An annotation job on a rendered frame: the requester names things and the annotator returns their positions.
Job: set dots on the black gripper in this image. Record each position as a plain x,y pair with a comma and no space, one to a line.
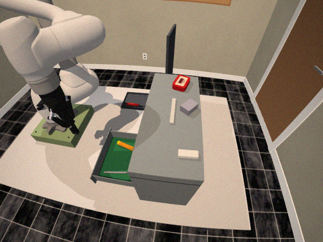
59,103

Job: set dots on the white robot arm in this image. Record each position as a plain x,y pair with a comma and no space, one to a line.
34,52

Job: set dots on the orange cylinder with yellow end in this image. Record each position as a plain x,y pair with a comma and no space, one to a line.
125,145

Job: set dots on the black flat panel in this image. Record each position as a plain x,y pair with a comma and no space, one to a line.
170,47

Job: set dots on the grey tool chest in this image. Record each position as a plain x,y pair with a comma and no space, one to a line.
153,167

